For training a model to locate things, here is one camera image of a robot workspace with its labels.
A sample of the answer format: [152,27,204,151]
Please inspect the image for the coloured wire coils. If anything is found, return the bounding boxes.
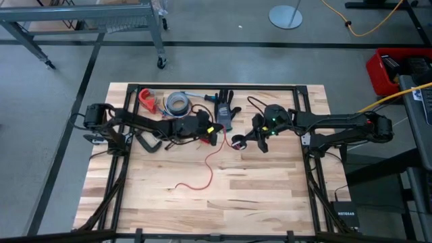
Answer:
[161,98,194,121]

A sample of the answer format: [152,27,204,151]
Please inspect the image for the grey and black work glove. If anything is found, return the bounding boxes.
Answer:
[214,88,242,133]

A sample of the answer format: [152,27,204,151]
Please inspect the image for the grey metal cart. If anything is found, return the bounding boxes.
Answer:
[0,0,169,71]

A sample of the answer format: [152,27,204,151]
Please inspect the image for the black rectangular device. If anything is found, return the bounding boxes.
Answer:
[380,54,402,82]

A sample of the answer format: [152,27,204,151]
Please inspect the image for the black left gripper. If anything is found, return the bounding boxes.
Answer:
[173,109,224,146]

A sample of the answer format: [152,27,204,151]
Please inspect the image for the thick red wire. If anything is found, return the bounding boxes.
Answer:
[174,125,237,191]

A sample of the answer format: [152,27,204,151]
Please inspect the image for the yellow cable with black joint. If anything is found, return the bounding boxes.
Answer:
[320,0,405,38]

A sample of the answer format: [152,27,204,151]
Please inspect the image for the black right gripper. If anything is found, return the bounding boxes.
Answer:
[236,103,293,153]

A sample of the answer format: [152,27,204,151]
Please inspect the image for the black floor stand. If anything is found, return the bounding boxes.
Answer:
[344,0,432,47]

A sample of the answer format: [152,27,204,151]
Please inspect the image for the black aluminium extrusion frame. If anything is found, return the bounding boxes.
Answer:
[72,83,358,243]

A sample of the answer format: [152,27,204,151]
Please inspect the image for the black C-clamp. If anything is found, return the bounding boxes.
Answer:
[134,130,163,154]

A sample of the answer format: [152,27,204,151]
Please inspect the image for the thin blue wire coil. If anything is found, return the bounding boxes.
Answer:
[161,101,192,119]

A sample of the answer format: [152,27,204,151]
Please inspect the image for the black Netgear network switch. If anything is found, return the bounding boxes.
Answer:
[329,201,360,230]

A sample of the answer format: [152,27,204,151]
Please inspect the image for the red plastic bin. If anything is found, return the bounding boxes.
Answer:
[366,47,432,97]

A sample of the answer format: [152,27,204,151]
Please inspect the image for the red tape dispenser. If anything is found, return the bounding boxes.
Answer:
[138,88,159,115]

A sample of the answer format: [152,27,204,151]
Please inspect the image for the black cable bundle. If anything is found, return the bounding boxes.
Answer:
[305,161,345,234]
[76,155,128,234]

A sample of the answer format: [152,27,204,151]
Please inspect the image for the blue and black screwdriver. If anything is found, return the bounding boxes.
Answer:
[180,90,217,103]

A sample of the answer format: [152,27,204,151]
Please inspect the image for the grey duct tape roll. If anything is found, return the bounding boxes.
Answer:
[165,90,190,118]

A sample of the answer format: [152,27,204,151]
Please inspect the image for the round metal stand base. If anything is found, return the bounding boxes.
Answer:
[269,0,304,30]

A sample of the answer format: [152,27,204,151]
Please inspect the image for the thick yellow extension cable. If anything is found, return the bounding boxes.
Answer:
[357,82,432,114]

